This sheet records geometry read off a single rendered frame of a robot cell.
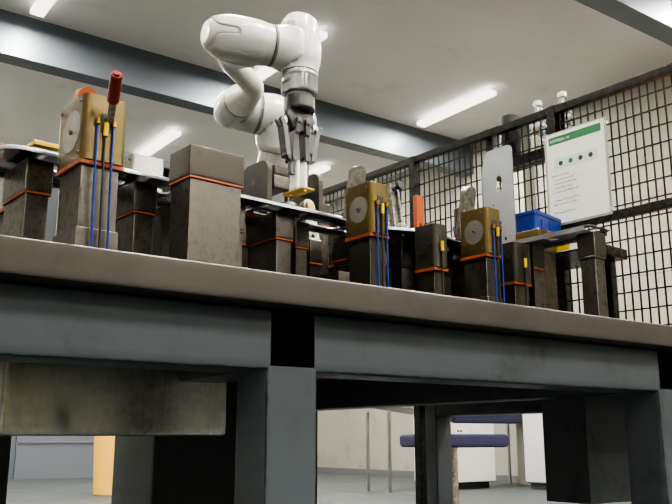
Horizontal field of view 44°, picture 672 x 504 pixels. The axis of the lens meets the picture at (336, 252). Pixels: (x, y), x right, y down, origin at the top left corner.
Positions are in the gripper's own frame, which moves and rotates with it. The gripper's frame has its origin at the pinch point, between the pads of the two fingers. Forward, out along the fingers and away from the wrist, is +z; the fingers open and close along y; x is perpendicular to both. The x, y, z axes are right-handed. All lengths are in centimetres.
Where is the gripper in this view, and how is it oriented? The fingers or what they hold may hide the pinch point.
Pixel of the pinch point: (298, 176)
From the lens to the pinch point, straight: 196.5
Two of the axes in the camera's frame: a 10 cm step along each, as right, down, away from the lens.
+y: -7.7, -1.4, -6.3
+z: 0.0, 9.8, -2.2
